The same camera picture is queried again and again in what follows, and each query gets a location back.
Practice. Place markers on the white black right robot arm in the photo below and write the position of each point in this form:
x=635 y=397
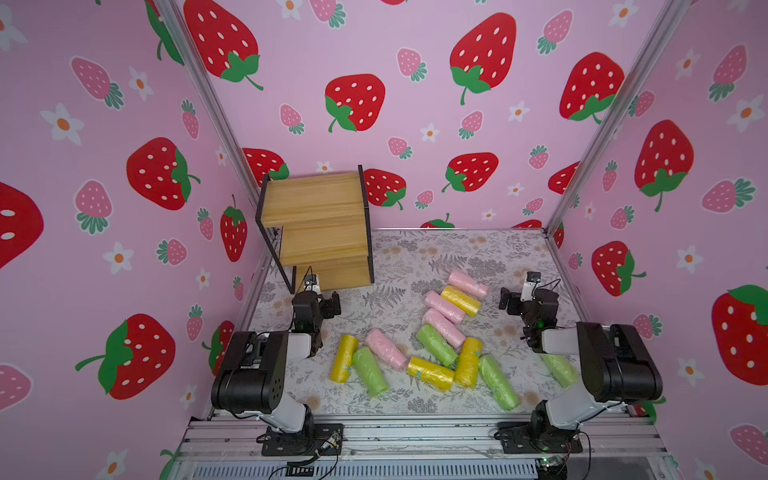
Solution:
x=615 y=368

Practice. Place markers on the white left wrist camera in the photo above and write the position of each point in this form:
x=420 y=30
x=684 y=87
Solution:
x=311 y=283

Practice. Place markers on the yellow trash bag roll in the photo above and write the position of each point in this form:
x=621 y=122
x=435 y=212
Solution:
x=461 y=300
x=435 y=375
x=342 y=366
x=466 y=372

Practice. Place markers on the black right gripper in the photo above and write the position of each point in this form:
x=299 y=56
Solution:
x=513 y=301

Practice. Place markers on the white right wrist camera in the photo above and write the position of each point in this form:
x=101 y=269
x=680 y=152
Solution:
x=532 y=280

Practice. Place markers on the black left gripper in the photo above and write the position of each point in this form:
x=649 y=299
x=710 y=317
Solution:
x=327 y=310

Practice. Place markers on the green trash bag roll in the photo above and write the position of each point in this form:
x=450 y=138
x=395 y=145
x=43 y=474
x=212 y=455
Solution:
x=495 y=379
x=367 y=368
x=437 y=345
x=561 y=369

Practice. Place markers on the right aluminium corner post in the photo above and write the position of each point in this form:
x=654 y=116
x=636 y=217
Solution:
x=648 y=55

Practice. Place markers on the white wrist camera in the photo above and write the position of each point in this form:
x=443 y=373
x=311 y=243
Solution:
x=311 y=283
x=532 y=280

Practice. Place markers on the left aluminium corner post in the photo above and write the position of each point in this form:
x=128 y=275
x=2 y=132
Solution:
x=181 y=36

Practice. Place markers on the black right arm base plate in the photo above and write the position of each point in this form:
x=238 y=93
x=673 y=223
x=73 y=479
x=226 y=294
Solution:
x=523 y=438

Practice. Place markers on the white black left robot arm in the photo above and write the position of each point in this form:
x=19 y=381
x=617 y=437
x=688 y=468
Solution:
x=252 y=376

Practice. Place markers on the pink trash bag roll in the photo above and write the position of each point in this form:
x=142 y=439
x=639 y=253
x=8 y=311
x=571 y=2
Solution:
x=468 y=284
x=449 y=310
x=386 y=350
x=452 y=335

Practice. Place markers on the aluminium corner post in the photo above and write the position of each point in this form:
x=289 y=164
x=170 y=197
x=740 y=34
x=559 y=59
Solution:
x=181 y=36
x=648 y=55

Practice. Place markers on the aluminium frame rail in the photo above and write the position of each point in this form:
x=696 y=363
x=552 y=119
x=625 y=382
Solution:
x=613 y=446

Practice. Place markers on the three-tier wooden shelf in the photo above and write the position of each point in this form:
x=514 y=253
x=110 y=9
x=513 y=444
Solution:
x=318 y=224

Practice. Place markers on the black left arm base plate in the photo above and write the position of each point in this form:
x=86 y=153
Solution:
x=324 y=439

